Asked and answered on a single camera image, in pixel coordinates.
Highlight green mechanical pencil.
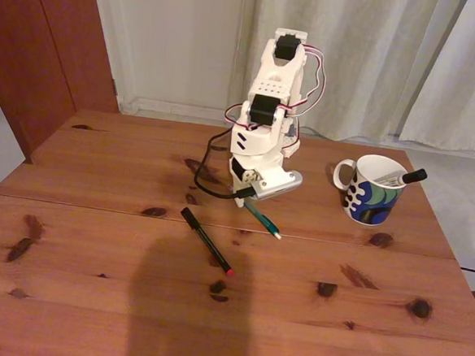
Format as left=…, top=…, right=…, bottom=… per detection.
left=241, top=201, right=285, bottom=241

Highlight black pen red end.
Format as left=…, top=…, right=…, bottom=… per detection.
left=176, top=206, right=241, bottom=277

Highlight white marker black cap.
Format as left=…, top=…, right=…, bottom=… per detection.
left=373, top=165, right=429, bottom=190

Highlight white baseboard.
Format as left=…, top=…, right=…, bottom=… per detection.
left=118, top=95, right=231, bottom=124

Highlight white blue green mug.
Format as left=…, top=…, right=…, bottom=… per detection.
left=330, top=151, right=411, bottom=228

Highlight white curtain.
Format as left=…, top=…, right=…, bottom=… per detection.
left=226, top=0, right=467, bottom=150
left=396, top=0, right=475, bottom=153

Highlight brown wooden cabinet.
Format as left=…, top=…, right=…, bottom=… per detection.
left=0, top=0, right=128, bottom=166

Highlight black camera cable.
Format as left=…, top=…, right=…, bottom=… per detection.
left=192, top=128, right=263, bottom=202

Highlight silver camera box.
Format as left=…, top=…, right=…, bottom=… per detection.
left=248, top=167, right=305, bottom=205

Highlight red white servo wires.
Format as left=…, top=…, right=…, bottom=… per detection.
left=223, top=41, right=329, bottom=138

